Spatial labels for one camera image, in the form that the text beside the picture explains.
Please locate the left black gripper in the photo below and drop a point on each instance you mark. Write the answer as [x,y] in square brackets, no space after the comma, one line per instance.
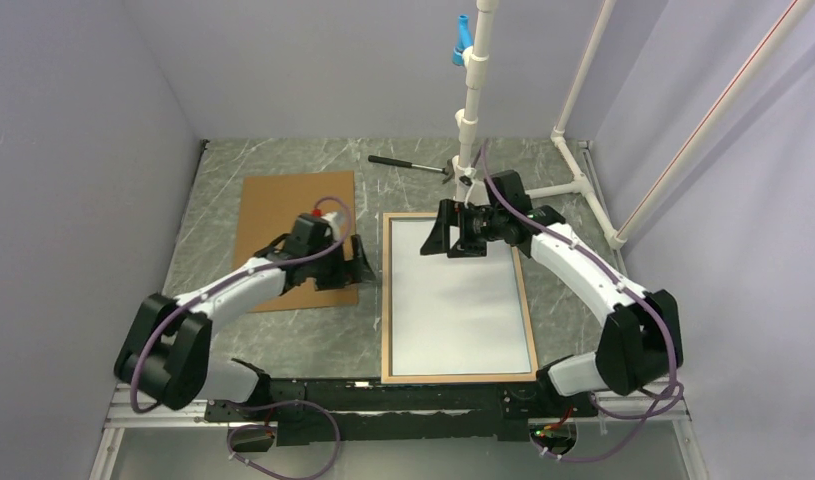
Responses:
[348,271]

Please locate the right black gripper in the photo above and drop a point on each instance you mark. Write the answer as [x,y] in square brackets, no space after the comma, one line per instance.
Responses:
[452,213]

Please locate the blue wooden picture frame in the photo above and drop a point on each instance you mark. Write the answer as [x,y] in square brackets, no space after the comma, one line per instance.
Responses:
[386,318]

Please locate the printed photo with white border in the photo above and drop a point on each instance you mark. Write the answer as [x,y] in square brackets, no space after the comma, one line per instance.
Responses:
[460,305]

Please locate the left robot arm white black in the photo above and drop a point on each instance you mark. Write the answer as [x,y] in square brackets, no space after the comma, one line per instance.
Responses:
[166,354]

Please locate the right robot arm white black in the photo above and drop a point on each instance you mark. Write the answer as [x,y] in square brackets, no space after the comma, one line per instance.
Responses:
[640,329]

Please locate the white PVC pipe stand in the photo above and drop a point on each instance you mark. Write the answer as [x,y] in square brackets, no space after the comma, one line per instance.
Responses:
[476,58]

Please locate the brown cardboard backing board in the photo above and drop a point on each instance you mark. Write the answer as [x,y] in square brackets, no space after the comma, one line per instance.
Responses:
[269,206]

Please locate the blue pipe fitting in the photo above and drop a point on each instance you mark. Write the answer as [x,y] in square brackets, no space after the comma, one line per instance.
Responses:
[463,42]

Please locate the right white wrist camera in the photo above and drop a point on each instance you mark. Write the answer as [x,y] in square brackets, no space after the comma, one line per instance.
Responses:
[469,188]

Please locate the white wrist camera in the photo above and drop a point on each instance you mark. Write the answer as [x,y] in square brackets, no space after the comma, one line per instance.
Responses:
[469,188]
[338,223]

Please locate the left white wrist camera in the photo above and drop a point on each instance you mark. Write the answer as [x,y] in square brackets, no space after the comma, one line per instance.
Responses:
[338,223]

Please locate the black handled hammer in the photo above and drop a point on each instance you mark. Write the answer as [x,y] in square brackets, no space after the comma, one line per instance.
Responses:
[446,171]

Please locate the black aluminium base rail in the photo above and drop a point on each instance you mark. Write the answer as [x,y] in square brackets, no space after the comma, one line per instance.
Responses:
[301,412]

